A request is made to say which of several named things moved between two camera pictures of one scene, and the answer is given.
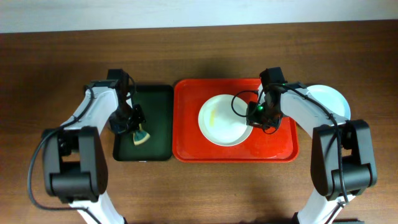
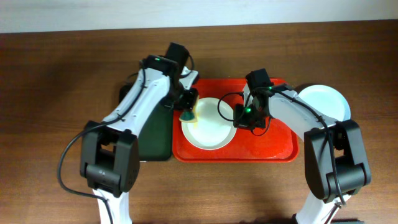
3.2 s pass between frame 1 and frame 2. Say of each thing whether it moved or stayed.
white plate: moved
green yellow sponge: moved
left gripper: moved
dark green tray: stayed
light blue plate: stayed
